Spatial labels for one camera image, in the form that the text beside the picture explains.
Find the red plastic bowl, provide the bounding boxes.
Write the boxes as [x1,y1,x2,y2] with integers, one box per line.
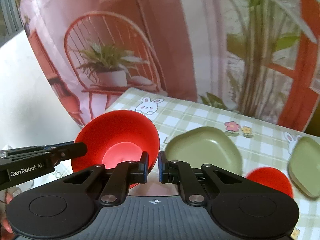
[246,167,293,198]
[71,109,161,190]

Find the green square plate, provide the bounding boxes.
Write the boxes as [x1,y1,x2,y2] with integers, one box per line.
[288,137,319,198]
[164,126,243,175]

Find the white marble board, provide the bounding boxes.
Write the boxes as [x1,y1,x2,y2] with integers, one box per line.
[1,31,80,148]

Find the checkered green tablecloth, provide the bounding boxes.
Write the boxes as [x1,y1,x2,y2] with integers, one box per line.
[0,87,320,240]

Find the printed room scene backdrop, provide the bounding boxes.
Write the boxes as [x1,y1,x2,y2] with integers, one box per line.
[14,0,319,133]

